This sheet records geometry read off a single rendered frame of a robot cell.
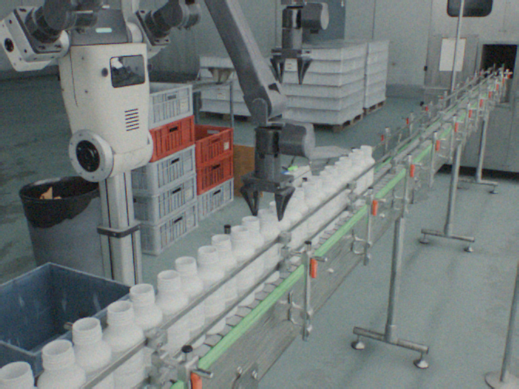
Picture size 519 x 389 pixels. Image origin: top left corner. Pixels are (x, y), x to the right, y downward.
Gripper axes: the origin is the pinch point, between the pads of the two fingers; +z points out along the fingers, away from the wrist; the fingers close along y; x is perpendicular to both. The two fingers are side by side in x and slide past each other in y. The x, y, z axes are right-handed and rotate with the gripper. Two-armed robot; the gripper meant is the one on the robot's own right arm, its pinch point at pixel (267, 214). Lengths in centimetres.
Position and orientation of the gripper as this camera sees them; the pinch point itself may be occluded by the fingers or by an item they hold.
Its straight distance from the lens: 120.7
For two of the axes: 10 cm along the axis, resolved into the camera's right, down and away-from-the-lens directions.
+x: 4.8, -2.8, 8.4
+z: 0.1, 9.5, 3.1
